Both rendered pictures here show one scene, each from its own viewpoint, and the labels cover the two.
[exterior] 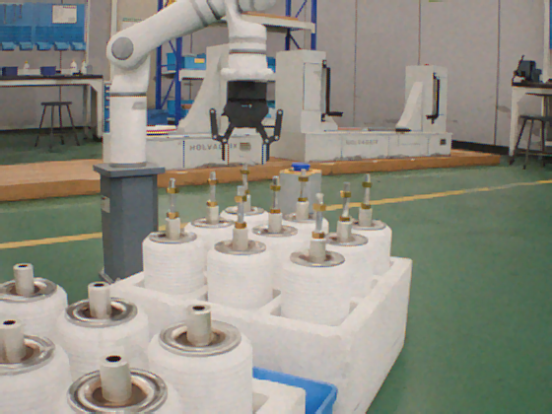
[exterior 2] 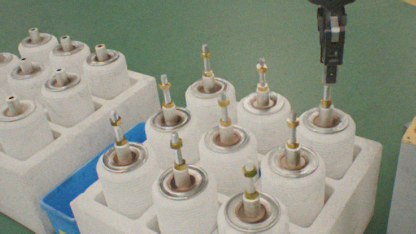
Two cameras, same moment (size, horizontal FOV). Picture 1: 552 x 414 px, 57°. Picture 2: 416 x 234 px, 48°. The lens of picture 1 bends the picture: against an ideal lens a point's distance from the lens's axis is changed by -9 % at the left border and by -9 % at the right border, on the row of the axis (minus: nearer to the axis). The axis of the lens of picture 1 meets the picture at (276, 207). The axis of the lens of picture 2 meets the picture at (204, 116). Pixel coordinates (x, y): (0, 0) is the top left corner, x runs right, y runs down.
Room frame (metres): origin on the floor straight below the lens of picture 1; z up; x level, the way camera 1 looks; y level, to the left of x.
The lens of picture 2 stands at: (1.00, -0.60, 0.71)
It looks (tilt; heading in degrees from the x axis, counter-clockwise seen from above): 34 degrees down; 105
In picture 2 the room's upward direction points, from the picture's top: 7 degrees counter-clockwise
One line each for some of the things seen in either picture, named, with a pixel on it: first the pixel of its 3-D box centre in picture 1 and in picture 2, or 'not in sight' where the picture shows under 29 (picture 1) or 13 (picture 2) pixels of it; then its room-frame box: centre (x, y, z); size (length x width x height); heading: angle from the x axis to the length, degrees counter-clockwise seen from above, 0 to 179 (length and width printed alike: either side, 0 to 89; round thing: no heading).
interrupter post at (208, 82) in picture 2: (172, 229); (208, 82); (0.82, 0.16, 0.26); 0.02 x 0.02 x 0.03
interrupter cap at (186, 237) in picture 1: (172, 237); (209, 88); (0.82, 0.16, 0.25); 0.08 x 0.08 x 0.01
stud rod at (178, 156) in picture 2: (345, 207); (178, 155); (0.83, -0.11, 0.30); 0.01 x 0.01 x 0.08; 15
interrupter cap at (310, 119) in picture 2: (244, 211); (325, 120); (1.03, 0.06, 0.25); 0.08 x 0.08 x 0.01
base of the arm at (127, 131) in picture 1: (127, 131); not in sight; (1.33, 0.37, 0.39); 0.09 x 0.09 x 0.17; 35
